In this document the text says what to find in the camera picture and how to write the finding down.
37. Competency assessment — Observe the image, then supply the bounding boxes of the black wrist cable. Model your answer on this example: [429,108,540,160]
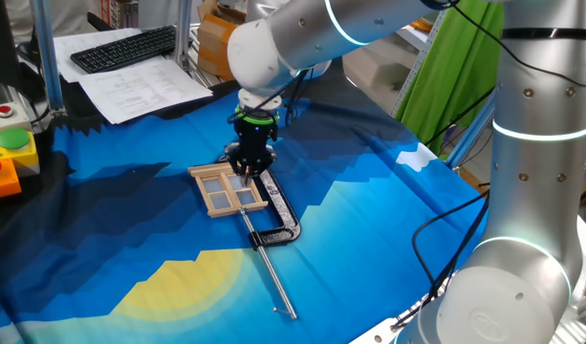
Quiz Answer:
[282,66,317,128]

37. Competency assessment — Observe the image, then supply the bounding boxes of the silver clamp screw rod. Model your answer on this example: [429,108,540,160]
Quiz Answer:
[238,205,299,321]

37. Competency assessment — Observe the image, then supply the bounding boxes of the yellow box green button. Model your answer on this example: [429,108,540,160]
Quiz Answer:
[0,127,40,178]

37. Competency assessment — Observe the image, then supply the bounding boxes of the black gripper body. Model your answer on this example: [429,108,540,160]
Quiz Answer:
[233,120,278,161]

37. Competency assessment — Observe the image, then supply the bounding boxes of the blue mountain print tablecloth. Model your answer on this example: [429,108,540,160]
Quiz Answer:
[0,52,489,344]

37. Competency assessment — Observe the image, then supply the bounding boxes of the black cast C-clamp frame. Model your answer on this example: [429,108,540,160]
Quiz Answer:
[217,152,302,250]

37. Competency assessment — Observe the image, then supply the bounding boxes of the wooden miniature window frame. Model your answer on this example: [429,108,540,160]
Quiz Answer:
[186,159,270,220]

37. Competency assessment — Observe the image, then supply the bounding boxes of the printed white paper sheet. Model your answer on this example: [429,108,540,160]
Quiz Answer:
[76,57,214,125]

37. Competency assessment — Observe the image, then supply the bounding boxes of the small wooden sliding sash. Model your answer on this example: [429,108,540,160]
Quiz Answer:
[207,189,234,213]

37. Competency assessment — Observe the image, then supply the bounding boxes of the thin black pole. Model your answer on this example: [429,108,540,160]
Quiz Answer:
[423,88,495,146]

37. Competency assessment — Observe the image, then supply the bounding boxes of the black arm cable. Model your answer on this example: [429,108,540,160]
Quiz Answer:
[391,190,489,331]

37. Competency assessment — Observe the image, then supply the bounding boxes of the white metal shelf rack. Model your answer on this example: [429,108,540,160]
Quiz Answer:
[387,18,442,118]

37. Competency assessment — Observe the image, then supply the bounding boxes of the black computer keyboard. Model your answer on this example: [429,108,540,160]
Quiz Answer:
[70,24,179,75]

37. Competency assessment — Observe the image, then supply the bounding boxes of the taped brown cardboard box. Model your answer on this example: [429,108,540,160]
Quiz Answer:
[196,0,249,81]

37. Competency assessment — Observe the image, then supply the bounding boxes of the aluminium frame post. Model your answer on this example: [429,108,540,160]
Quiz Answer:
[29,0,67,116]
[445,88,497,169]
[173,0,194,68]

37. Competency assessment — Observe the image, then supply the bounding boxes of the silver mounting plate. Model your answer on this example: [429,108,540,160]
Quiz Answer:
[349,317,421,344]

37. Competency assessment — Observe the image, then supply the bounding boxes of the orange box red button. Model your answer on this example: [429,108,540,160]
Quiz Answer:
[0,158,22,202]

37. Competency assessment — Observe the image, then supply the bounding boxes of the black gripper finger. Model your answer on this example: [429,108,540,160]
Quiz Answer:
[224,142,250,187]
[248,145,277,187]

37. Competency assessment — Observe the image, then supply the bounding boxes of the green fabric curtain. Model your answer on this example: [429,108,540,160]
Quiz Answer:
[395,0,505,157]

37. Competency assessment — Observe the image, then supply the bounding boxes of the plain white paper sheet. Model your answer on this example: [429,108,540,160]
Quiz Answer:
[53,27,145,83]

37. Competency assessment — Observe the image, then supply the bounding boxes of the red white printed carton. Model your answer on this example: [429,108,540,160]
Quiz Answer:
[98,0,126,29]

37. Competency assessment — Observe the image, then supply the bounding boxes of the white box red button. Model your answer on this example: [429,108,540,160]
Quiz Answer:
[0,100,33,138]

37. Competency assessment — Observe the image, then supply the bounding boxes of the person in light shirt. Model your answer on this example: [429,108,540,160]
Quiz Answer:
[4,0,102,40]

